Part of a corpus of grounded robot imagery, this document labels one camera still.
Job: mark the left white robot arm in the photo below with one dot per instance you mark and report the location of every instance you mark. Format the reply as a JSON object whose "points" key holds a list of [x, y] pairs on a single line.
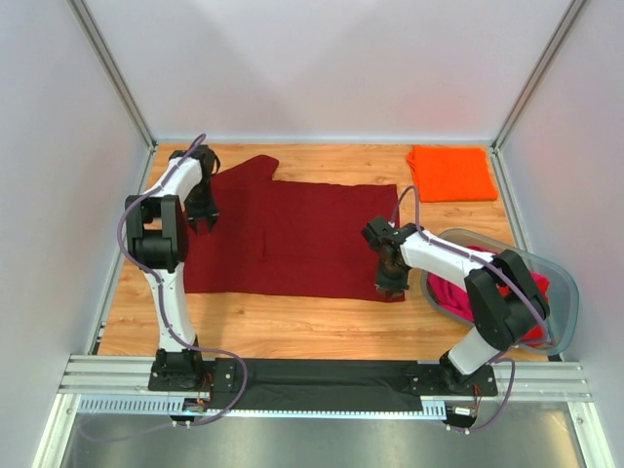
{"points": [[153, 235]]}

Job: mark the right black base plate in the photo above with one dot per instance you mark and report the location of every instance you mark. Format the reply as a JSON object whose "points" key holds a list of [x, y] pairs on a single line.
{"points": [[439, 380]]}

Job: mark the clear plastic basket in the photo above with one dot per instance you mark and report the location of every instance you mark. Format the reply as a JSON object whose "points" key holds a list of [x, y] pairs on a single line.
{"points": [[563, 295]]}

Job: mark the aluminium frame post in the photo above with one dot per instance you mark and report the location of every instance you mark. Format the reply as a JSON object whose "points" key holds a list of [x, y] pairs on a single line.
{"points": [[89, 25], [544, 62]]}

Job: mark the pink t shirt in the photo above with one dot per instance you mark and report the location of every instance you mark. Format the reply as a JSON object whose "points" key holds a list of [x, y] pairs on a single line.
{"points": [[456, 301]]}

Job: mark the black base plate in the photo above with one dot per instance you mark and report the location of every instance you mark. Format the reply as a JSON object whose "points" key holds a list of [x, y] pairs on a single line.
{"points": [[439, 380], [220, 375]]}

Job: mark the dark red t shirt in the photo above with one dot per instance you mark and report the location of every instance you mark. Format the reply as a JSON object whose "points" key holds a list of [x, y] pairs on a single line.
{"points": [[288, 238]]}

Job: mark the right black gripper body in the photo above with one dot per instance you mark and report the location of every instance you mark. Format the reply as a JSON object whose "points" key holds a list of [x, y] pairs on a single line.
{"points": [[391, 283]]}

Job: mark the slotted cable duct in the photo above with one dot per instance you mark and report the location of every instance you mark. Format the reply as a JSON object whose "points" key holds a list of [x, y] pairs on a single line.
{"points": [[180, 406]]}

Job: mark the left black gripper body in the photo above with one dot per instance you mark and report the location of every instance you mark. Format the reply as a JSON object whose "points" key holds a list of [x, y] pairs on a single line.
{"points": [[201, 213]]}

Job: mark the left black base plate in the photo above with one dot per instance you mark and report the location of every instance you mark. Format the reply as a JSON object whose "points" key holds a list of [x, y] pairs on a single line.
{"points": [[220, 375]]}

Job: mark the aluminium front rail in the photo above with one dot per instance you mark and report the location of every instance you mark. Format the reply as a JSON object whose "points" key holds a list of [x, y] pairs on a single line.
{"points": [[127, 375]]}

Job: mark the folded orange t shirt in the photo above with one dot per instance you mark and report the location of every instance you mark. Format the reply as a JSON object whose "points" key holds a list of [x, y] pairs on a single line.
{"points": [[444, 174]]}

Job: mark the right aluminium frame post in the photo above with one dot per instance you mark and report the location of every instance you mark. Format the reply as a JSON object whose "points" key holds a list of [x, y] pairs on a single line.
{"points": [[544, 62]]}

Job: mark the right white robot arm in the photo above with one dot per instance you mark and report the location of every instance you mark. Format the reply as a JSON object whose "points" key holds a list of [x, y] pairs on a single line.
{"points": [[477, 273]]}

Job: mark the black cloth strip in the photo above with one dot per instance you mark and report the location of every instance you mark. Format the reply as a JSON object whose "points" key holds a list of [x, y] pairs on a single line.
{"points": [[328, 385]]}

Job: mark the left aluminium frame post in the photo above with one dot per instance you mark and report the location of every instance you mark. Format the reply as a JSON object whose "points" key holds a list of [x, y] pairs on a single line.
{"points": [[89, 25]]}

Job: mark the bright red t shirt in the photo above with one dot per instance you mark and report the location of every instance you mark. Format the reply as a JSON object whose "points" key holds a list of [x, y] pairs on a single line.
{"points": [[534, 334]]}

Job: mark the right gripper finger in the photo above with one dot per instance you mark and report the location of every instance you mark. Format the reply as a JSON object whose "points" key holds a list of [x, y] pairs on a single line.
{"points": [[383, 294], [397, 295]]}

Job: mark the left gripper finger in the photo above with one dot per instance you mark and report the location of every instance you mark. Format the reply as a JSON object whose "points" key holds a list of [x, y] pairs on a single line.
{"points": [[198, 227], [211, 223]]}

